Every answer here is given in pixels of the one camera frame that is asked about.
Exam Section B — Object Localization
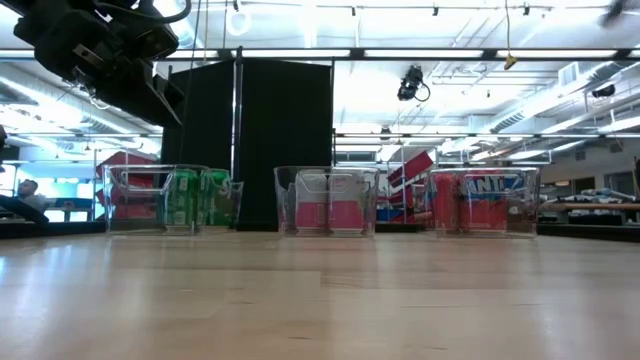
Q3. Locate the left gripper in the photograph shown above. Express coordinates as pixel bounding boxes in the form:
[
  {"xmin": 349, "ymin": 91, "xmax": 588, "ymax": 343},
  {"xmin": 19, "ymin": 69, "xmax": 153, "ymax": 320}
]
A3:
[{"xmin": 13, "ymin": 7, "xmax": 184, "ymax": 127}]

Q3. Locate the green Sprite can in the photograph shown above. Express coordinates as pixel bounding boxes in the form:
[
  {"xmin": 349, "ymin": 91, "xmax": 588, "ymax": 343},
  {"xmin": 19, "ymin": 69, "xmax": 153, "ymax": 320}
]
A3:
[
  {"xmin": 166, "ymin": 168, "xmax": 202, "ymax": 232},
  {"xmin": 198, "ymin": 168, "xmax": 235, "ymax": 229}
]

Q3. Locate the clear plastic bin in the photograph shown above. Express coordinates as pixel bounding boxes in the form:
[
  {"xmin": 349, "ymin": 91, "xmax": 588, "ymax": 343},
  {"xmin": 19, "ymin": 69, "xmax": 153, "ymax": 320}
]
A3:
[
  {"xmin": 102, "ymin": 163, "xmax": 245, "ymax": 236},
  {"xmin": 273, "ymin": 165, "xmax": 381, "ymax": 238},
  {"xmin": 428, "ymin": 166, "xmax": 542, "ymax": 239}
]

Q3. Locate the red Fanta can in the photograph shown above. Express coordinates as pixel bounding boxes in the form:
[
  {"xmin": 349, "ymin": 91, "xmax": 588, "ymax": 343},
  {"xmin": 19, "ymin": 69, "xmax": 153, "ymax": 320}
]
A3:
[
  {"xmin": 458, "ymin": 169, "xmax": 510, "ymax": 233},
  {"xmin": 431, "ymin": 170, "xmax": 462, "ymax": 233}
]

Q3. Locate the grey vertical pole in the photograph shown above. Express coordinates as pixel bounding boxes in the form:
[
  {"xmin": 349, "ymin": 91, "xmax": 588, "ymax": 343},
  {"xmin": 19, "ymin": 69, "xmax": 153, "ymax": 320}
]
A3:
[{"xmin": 230, "ymin": 45, "xmax": 245, "ymax": 232}]

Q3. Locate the black folding partition screen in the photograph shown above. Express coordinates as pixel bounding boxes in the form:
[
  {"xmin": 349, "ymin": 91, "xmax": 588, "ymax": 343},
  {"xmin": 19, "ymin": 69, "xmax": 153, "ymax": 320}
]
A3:
[{"xmin": 160, "ymin": 56, "xmax": 335, "ymax": 233}]

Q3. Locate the person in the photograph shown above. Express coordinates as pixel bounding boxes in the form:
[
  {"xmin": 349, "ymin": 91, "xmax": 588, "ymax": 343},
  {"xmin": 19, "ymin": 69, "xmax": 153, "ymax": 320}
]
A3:
[{"xmin": 17, "ymin": 178, "xmax": 50, "ymax": 214}]

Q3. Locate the blue storage bin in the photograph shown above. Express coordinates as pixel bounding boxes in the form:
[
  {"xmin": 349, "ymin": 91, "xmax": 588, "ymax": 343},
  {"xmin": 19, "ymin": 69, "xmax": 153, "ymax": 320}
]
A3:
[{"xmin": 375, "ymin": 205, "xmax": 402, "ymax": 224}]

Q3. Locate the yellow hanging hook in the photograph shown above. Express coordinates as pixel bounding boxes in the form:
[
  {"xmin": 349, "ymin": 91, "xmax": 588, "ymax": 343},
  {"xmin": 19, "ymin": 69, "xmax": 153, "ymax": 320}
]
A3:
[{"xmin": 503, "ymin": 0, "xmax": 519, "ymax": 71}]

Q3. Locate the wooden background table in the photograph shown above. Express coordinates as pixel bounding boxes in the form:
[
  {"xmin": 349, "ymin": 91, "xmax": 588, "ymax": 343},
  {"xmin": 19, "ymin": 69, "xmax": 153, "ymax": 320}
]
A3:
[{"xmin": 549, "ymin": 199, "xmax": 640, "ymax": 226}]

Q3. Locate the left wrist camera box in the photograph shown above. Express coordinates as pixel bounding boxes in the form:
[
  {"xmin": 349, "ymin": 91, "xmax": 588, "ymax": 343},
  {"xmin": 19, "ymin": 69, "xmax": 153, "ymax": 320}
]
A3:
[{"xmin": 132, "ymin": 19, "xmax": 181, "ymax": 64}]

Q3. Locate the black aluminium table frame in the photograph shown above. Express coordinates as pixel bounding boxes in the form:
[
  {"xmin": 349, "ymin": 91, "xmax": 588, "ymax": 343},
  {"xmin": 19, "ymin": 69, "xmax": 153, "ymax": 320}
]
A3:
[{"xmin": 0, "ymin": 219, "xmax": 640, "ymax": 244}]

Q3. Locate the thick black cable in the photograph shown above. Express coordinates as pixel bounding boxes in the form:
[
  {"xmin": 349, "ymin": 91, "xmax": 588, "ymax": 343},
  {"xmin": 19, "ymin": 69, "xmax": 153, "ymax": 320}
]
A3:
[{"xmin": 0, "ymin": 193, "xmax": 50, "ymax": 225}]

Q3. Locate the long ceiling light rail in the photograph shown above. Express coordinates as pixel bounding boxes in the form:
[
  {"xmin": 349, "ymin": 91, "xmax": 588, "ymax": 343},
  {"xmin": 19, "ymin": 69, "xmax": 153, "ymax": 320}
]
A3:
[{"xmin": 0, "ymin": 46, "xmax": 640, "ymax": 64}]

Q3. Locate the black hanging camera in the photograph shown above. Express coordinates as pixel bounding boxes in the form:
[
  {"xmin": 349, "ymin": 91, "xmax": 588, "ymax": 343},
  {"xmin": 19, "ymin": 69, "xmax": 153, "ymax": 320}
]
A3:
[{"xmin": 397, "ymin": 64, "xmax": 431, "ymax": 104}]

